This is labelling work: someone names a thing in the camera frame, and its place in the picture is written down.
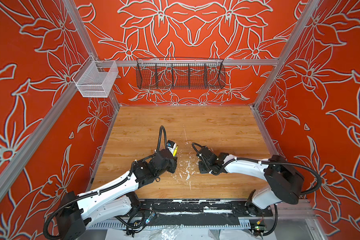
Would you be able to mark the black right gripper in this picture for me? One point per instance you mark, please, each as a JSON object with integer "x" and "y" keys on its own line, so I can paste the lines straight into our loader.
{"x": 201, "y": 171}

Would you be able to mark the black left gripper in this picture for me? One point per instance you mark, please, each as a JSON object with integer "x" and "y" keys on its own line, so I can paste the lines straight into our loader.
{"x": 174, "y": 162}

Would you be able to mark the yellow marker pen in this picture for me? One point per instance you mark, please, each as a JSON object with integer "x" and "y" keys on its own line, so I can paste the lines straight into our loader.
{"x": 175, "y": 151}

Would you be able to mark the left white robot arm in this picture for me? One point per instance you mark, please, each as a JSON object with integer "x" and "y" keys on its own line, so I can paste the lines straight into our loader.
{"x": 76, "y": 213}

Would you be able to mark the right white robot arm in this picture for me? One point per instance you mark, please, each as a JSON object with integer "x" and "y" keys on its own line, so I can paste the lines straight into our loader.
{"x": 284, "y": 182}

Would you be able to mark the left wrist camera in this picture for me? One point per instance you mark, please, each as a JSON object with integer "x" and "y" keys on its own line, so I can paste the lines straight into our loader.
{"x": 172, "y": 146}

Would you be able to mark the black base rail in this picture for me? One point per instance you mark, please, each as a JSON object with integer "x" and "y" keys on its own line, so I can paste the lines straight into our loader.
{"x": 213, "y": 214}

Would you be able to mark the black wire basket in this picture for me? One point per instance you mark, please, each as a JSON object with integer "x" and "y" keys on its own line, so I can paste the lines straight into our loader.
{"x": 180, "y": 74}

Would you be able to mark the white wire basket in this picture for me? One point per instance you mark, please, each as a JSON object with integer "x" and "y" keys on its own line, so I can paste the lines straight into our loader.
{"x": 93, "y": 80}

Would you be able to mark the aluminium frame rails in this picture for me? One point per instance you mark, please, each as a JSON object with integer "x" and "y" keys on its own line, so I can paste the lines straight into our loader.
{"x": 20, "y": 160}

